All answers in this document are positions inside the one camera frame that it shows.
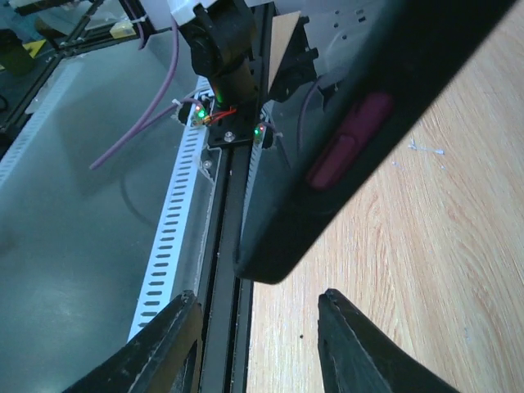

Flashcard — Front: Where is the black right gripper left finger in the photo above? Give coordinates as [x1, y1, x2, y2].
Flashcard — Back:
[66, 291, 203, 393]

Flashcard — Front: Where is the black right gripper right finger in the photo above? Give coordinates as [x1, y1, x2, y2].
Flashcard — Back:
[318, 288, 454, 393]

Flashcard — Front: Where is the black phone case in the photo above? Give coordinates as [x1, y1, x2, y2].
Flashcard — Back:
[233, 1, 512, 283]

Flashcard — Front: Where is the purple smartphone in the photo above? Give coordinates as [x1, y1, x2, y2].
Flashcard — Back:
[306, 92, 394, 191]

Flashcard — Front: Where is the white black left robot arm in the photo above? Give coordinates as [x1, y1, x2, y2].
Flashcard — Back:
[168, 0, 256, 106]

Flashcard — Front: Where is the grey metal front plate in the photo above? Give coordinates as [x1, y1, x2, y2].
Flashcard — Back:
[1, 31, 212, 392]

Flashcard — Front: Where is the left circuit board with leds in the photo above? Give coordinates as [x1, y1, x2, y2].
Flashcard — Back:
[191, 102, 212, 127]

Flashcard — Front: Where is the circuit board with leds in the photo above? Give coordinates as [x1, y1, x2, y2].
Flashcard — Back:
[191, 102, 212, 127]
[253, 121, 266, 145]

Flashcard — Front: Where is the right circuit board with leds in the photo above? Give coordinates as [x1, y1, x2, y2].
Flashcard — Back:
[253, 121, 266, 145]

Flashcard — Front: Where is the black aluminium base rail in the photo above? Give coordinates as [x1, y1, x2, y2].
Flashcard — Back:
[200, 97, 263, 393]

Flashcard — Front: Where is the white slotted cable duct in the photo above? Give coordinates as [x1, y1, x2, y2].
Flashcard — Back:
[126, 77, 214, 343]

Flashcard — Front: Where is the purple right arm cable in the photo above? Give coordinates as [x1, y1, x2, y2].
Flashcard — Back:
[261, 75, 332, 152]

